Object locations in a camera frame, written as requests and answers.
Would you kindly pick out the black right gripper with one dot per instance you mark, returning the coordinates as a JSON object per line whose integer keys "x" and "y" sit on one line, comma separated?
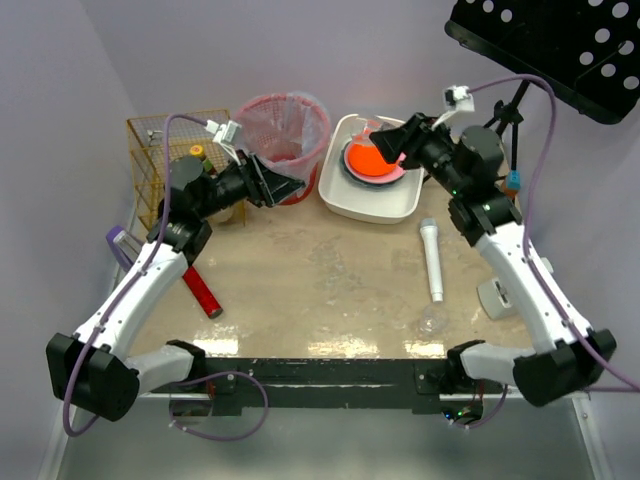
{"x": 414, "y": 141}

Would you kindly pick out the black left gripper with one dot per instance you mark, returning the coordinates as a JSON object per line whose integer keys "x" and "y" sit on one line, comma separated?
{"x": 256, "y": 181}

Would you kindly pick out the clear glass cup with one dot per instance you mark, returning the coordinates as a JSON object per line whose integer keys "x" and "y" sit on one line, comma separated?
{"x": 366, "y": 126}

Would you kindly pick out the pink plate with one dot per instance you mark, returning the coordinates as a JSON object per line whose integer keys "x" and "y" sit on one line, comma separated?
{"x": 397, "y": 173}

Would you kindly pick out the orange plate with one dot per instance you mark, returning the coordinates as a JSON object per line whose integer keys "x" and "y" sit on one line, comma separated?
{"x": 366, "y": 161}

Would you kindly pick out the teal ornate plate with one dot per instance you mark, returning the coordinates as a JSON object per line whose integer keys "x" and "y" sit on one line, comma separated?
{"x": 354, "y": 179}

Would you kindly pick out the green yellow-capped sauce bottle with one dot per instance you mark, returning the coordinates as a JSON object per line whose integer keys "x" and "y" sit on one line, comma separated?
{"x": 198, "y": 151}

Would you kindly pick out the clear glass bowl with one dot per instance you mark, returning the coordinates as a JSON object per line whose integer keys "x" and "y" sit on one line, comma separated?
{"x": 433, "y": 320}

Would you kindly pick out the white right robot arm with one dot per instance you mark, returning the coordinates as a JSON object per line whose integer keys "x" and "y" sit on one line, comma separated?
{"x": 560, "y": 360}

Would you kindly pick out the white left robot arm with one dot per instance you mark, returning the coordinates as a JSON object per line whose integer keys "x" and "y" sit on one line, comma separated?
{"x": 92, "y": 369}

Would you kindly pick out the red mesh waste basket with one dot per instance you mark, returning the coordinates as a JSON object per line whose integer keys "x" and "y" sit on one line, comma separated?
{"x": 285, "y": 135}

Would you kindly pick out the clear plastic bin liner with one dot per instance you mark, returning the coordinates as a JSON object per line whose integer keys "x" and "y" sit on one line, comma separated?
{"x": 300, "y": 125}

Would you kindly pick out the white rectangular basin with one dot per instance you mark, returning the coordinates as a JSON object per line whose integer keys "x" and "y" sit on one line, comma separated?
{"x": 380, "y": 206}

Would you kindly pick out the white microphone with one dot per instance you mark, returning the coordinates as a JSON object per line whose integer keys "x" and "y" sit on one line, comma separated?
{"x": 429, "y": 233}

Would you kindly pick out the red glitter microphone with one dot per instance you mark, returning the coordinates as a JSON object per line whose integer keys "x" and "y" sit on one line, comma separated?
{"x": 201, "y": 292}

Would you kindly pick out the toy block stack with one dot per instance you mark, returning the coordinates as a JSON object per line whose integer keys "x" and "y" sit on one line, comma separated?
{"x": 511, "y": 184}

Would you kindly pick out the black music stand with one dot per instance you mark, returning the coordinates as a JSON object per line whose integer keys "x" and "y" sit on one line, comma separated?
{"x": 587, "y": 51}

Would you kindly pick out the gold wire rack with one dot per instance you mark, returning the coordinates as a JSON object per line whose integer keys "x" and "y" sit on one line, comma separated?
{"x": 146, "y": 149}

